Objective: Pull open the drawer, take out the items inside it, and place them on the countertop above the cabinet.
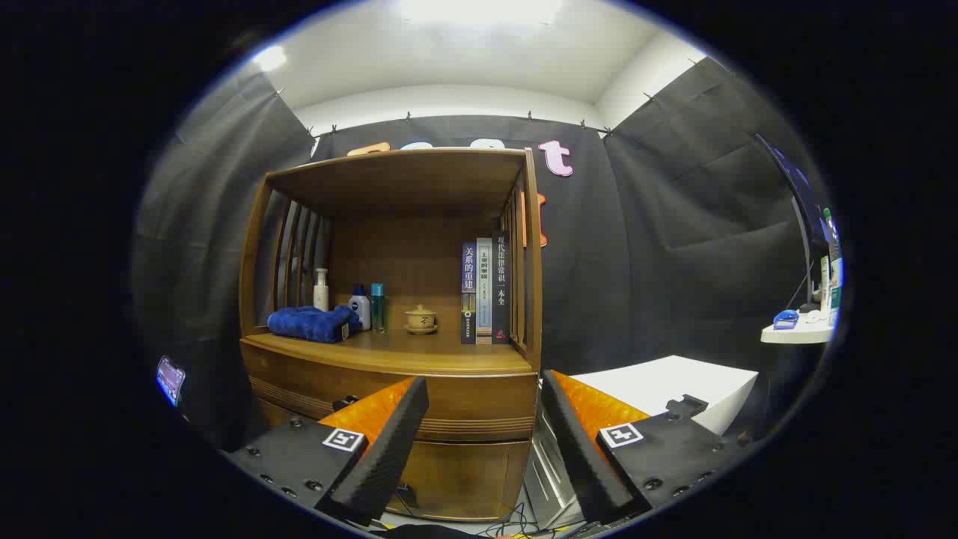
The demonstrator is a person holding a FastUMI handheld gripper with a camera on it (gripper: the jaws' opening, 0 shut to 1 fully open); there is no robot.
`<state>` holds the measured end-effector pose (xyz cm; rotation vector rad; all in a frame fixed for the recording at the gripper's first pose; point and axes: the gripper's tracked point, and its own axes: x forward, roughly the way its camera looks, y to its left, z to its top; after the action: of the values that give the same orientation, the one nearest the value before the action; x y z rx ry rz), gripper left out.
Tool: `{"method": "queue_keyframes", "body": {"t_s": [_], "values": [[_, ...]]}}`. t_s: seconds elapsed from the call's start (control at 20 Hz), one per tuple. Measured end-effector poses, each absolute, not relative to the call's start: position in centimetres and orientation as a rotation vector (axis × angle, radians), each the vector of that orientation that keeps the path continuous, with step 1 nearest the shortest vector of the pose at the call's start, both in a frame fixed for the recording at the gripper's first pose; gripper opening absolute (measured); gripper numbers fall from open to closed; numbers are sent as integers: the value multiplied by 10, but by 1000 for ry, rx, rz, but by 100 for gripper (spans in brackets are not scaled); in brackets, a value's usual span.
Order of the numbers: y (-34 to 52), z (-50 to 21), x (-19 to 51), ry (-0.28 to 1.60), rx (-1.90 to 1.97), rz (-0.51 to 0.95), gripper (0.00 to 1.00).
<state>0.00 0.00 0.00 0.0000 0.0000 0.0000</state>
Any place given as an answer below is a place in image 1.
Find black spine book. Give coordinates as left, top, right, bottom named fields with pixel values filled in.
left=492, top=231, right=511, bottom=345

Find wooden drawer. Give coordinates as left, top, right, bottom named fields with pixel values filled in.
left=241, top=341, right=538, bottom=442

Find phone with lit screen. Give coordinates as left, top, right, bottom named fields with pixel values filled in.
left=156, top=356, right=186, bottom=407

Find wooden cabinet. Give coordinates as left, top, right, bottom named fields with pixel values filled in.
left=238, top=147, right=543, bottom=523

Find wooden countertop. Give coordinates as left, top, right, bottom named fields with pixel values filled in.
left=241, top=327, right=536, bottom=377

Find black cables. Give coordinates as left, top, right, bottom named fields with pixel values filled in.
left=479, top=505, right=585, bottom=538

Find white lotion bottle blue cap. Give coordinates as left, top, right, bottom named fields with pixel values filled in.
left=348, top=284, right=372, bottom=332

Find beige lidded tea cup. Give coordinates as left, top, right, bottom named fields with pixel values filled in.
left=404, top=304, right=439, bottom=335

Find white side desk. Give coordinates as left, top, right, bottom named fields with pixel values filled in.
left=761, top=311, right=835, bottom=345

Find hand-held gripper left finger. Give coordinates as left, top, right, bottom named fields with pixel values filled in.
left=223, top=376, right=430, bottom=525

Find blue towel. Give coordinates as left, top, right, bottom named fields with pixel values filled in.
left=267, top=305, right=361, bottom=344

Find black monitor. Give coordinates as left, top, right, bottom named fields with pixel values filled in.
left=754, top=133, right=828, bottom=300

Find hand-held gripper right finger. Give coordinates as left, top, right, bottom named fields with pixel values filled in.
left=540, top=370, right=753, bottom=525

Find white spine book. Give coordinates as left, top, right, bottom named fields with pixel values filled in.
left=476, top=238, right=493, bottom=345

